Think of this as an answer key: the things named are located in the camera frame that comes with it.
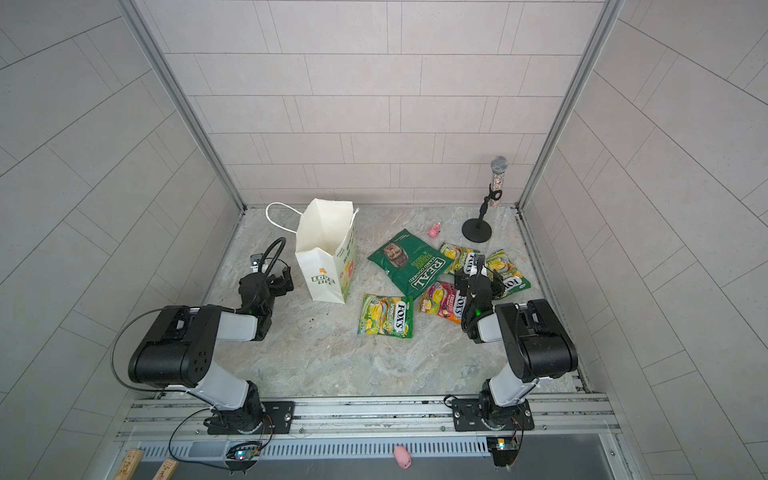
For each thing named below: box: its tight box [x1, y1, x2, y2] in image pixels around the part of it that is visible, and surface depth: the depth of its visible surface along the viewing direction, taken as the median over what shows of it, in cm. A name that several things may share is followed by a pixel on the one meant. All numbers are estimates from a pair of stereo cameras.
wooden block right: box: [152, 458, 179, 480], surface depth 65 cm
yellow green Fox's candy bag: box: [440, 242, 481, 275], surface depth 101 cm
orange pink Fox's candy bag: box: [418, 282, 467, 324], surface depth 90 cm
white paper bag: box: [266, 198, 360, 304], surface depth 84 cm
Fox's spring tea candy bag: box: [358, 294, 414, 339], surface depth 87 cm
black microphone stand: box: [462, 183, 503, 243], surface depth 110 cm
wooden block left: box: [114, 449, 144, 480], surface depth 65 cm
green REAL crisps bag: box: [367, 228, 455, 300], surface depth 101 cm
